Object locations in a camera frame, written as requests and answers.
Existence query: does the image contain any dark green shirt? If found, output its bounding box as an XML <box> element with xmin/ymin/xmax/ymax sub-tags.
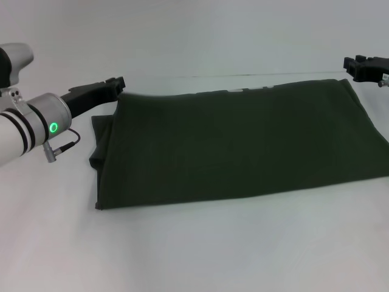
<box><xmin>88</xmin><ymin>78</ymin><xmax>389</xmax><ymax>211</ymax></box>

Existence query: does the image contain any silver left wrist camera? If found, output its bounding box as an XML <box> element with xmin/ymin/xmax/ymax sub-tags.
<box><xmin>0</xmin><ymin>43</ymin><xmax>35</xmax><ymax>103</ymax></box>

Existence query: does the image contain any left arm cable with plugs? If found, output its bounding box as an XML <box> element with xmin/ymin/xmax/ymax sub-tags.
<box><xmin>41</xmin><ymin>127</ymin><xmax>81</xmax><ymax>164</ymax></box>

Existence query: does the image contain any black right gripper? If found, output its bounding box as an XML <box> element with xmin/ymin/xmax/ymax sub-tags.
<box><xmin>343</xmin><ymin>54</ymin><xmax>389</xmax><ymax>83</ymax></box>

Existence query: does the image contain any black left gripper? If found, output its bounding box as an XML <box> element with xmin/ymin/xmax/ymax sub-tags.
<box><xmin>59</xmin><ymin>75</ymin><xmax>126</xmax><ymax>119</ymax></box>

